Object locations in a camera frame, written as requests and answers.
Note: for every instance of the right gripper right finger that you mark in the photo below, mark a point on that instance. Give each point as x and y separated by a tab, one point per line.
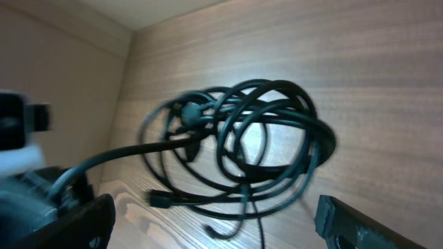
342	226

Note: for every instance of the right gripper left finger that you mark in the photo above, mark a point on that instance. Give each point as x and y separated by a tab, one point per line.
89	227

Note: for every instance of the black cable gold plugs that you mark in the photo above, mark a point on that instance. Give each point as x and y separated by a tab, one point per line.
268	142

